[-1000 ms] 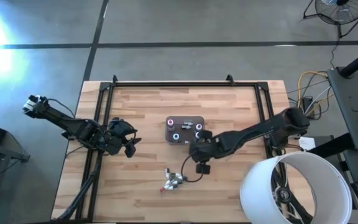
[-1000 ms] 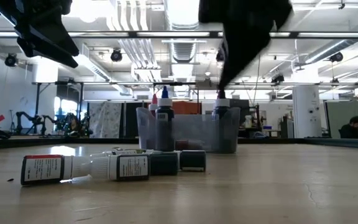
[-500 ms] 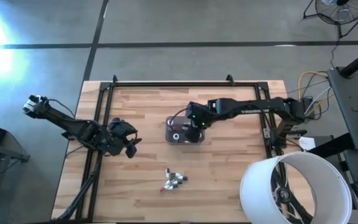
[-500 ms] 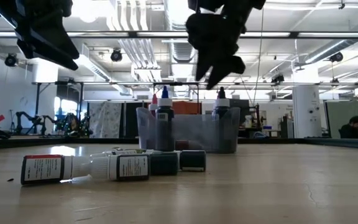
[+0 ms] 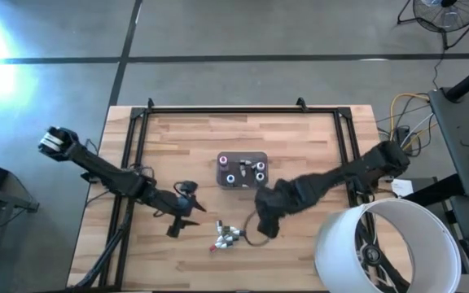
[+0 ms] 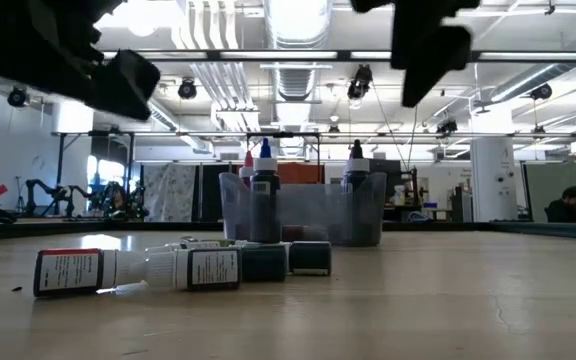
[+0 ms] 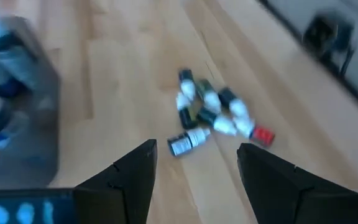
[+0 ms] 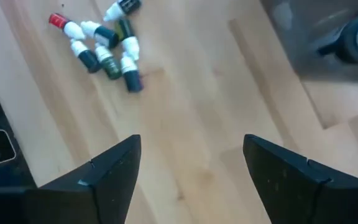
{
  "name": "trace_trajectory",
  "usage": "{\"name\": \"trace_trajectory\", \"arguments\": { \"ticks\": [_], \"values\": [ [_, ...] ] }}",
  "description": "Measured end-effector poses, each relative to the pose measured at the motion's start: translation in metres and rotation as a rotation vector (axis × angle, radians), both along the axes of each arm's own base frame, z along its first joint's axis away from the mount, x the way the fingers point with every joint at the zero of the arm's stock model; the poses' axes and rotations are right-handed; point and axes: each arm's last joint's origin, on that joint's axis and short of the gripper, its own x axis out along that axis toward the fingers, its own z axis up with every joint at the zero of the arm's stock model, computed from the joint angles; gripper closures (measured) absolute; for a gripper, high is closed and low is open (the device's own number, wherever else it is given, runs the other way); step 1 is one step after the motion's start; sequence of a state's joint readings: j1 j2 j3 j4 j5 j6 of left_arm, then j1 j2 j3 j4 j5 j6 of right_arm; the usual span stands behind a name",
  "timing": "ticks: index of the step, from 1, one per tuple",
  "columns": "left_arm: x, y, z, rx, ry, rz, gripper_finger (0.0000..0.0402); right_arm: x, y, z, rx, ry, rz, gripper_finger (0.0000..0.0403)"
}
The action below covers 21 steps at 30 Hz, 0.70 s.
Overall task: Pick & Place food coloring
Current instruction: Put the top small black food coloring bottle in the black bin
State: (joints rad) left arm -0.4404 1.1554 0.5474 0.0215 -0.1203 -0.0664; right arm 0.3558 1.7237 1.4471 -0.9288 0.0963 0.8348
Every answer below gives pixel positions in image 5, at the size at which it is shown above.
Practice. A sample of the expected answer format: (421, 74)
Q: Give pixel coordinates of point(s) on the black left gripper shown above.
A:
(173, 203)

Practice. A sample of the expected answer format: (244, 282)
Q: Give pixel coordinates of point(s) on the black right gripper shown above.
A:
(275, 199)

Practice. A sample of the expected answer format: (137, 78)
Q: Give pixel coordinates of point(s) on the small red food coloring bottle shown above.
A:
(215, 247)

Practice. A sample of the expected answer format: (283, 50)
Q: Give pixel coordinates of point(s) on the large black food coloring bottle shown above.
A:
(260, 176)

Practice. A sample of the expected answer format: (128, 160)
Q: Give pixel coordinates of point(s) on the large purple food coloring bottle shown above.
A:
(261, 165)

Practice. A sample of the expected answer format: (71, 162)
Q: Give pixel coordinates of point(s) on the large red food coloring bottle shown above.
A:
(223, 160)

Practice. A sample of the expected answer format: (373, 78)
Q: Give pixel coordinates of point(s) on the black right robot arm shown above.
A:
(352, 171)

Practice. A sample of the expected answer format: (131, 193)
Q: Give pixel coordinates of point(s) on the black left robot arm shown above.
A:
(104, 175)

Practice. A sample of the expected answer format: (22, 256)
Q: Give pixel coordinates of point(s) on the translucent grey plastic bin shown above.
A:
(242, 181)

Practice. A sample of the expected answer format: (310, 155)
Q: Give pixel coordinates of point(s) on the white cylindrical shade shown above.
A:
(340, 252)

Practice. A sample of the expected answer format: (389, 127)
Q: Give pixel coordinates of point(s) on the black wheeled base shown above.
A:
(371, 254)

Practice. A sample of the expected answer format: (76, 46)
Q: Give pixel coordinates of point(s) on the white paper note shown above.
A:
(402, 188)

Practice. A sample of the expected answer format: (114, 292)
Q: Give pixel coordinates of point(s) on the black power strip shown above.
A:
(403, 138)

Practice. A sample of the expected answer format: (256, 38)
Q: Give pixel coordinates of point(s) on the black support bar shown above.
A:
(434, 190)

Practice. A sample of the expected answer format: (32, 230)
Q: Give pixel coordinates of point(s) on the grey side desk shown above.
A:
(454, 122)

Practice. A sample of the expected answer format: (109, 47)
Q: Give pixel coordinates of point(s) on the black floor fan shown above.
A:
(448, 16)

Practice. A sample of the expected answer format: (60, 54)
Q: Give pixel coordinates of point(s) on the black metal rig frame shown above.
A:
(238, 110)

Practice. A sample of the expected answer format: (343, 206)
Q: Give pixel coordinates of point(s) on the black cart frame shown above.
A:
(14, 201)

